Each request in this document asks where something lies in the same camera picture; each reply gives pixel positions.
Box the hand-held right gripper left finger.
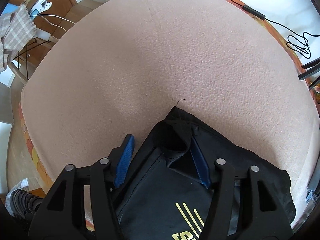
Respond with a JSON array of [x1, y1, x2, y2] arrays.
[[28, 134, 136, 240]]

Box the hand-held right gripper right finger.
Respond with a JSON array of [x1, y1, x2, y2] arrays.
[[189, 137, 293, 240]]

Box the black pants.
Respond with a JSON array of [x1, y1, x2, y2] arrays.
[[114, 106, 297, 240]]

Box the pink fleece blanket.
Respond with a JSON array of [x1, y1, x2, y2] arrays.
[[20, 0, 320, 229]]

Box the orange patterned bed sheet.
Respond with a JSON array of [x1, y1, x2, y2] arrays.
[[18, 0, 320, 233]]

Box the black shoe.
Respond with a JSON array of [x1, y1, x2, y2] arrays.
[[5, 189, 43, 224]]

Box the black stand legs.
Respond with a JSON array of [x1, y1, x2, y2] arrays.
[[297, 57, 320, 91]]

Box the wooden chair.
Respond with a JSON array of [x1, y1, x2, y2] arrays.
[[6, 32, 54, 85]]

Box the plaid cloth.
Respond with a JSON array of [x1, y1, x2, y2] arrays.
[[0, 4, 38, 71]]

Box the white power cable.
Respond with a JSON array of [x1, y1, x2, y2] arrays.
[[31, 14, 77, 43]]

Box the black cable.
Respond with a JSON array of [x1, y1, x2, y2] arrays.
[[191, 0, 320, 60]]

